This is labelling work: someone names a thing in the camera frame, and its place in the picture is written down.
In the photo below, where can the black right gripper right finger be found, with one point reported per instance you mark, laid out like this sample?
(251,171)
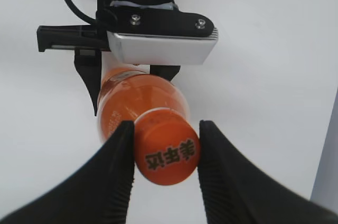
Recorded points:
(234,190)

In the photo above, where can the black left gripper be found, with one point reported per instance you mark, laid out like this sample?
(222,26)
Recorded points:
(138,17)

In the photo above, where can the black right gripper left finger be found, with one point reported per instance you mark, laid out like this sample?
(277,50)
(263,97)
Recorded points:
(98,192)

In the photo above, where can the orange soda plastic bottle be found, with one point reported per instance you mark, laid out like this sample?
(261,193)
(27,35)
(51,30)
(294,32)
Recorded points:
(127,92)

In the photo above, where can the orange bottle cap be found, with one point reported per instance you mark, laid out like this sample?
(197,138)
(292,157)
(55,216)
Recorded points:
(166,148)

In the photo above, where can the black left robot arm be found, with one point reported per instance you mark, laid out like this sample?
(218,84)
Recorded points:
(87,41)

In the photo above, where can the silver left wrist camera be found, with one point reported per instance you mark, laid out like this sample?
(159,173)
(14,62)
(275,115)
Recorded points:
(161,50)

